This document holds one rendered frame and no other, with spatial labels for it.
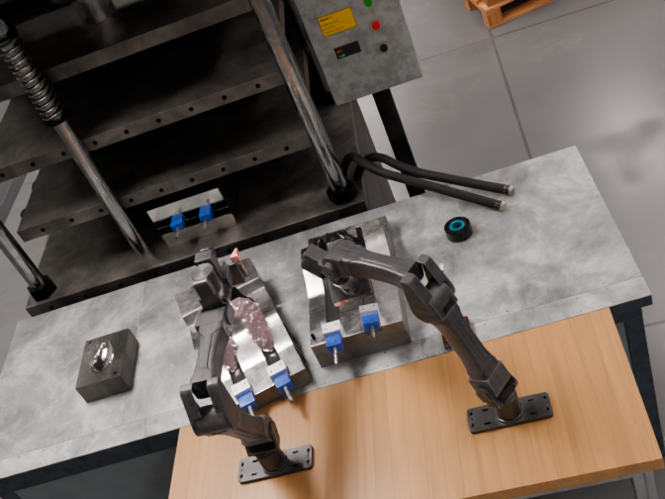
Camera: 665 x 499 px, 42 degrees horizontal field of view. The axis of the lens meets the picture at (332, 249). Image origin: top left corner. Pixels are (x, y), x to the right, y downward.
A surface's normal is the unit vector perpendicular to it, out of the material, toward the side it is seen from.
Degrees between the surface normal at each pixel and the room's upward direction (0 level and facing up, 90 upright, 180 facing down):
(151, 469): 90
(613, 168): 0
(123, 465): 90
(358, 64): 90
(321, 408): 0
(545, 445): 0
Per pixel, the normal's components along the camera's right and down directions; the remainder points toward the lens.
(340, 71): 0.06, 0.63
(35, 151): -0.33, -0.72
